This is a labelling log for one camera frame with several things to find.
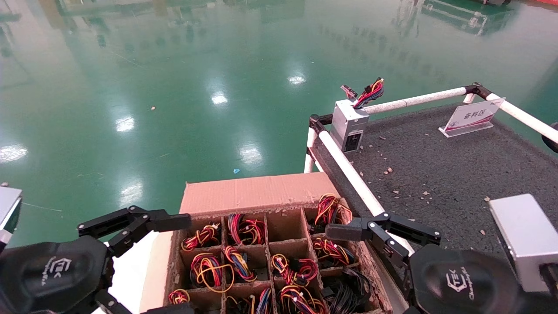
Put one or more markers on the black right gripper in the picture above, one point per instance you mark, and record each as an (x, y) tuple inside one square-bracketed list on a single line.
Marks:
[(462, 283)]

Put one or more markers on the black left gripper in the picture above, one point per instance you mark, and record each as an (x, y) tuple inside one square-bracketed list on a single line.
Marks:
[(52, 274)]

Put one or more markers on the brown cardboard divider box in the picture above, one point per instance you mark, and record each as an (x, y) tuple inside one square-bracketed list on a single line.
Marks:
[(253, 192)]

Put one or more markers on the white flat sheet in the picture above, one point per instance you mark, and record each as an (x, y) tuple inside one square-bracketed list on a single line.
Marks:
[(130, 279)]

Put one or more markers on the black rubber table mat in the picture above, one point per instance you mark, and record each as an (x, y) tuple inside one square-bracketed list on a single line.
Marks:
[(436, 174)]

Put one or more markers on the clear acrylic sign holder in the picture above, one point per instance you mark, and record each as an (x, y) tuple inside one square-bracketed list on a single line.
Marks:
[(473, 115)]

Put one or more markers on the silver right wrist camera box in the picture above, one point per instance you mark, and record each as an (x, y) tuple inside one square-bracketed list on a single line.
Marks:
[(523, 240)]

